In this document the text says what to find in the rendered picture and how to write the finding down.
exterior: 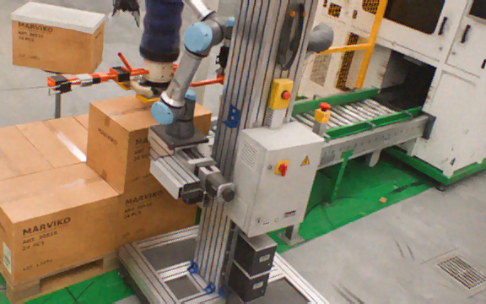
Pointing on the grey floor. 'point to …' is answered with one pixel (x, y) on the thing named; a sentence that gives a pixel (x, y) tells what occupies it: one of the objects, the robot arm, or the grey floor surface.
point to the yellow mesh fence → (364, 44)
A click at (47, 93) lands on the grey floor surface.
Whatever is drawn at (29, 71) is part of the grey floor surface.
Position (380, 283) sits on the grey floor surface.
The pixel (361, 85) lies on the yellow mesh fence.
